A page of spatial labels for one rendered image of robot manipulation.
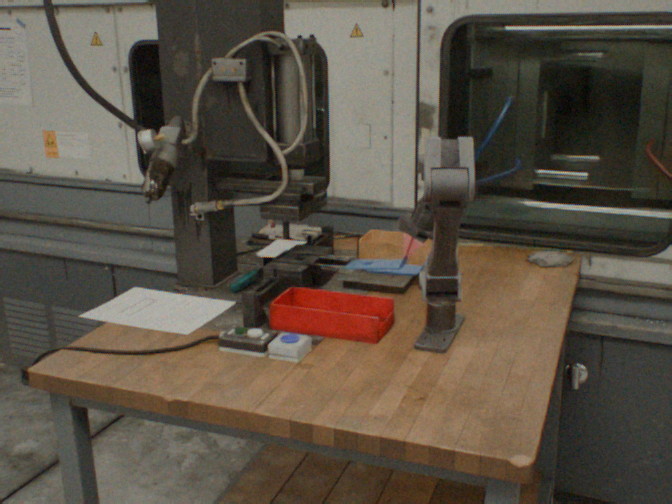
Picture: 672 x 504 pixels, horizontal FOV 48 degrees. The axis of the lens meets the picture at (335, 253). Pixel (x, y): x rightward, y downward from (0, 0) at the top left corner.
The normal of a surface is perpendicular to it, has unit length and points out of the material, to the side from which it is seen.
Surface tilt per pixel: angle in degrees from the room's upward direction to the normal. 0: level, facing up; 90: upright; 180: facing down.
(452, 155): 75
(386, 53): 90
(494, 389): 0
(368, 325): 90
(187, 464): 0
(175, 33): 90
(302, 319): 90
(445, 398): 0
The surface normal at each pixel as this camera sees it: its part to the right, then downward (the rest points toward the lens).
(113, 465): -0.02, -0.95
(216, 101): -0.36, 0.29
